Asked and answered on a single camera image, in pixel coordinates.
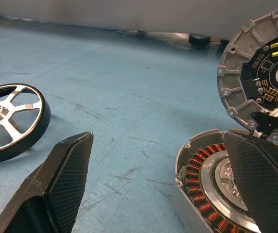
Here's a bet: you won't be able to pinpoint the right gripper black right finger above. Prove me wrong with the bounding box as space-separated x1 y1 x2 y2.
223 130 278 233

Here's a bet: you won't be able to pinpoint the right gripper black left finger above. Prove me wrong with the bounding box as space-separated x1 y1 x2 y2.
0 132 94 233

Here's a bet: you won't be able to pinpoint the motor stator housing copper coils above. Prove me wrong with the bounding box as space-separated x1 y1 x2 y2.
174 128 262 233

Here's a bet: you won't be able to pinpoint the grey motor cover with circuit board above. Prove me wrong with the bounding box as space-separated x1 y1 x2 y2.
217 0 278 141

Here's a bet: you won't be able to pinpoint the blue plastic table cover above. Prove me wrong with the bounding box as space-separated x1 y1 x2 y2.
0 19 278 233

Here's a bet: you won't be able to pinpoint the small black rubber foot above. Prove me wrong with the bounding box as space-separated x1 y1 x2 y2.
188 33 212 46

